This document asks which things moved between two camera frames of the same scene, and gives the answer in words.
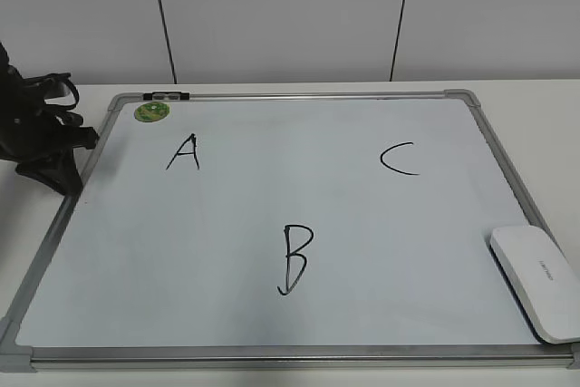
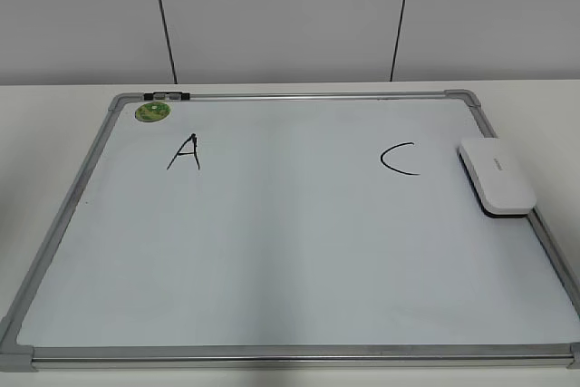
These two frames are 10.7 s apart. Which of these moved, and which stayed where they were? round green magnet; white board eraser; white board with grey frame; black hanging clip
Moved: white board eraser
Stayed: black hanging clip; white board with grey frame; round green magnet
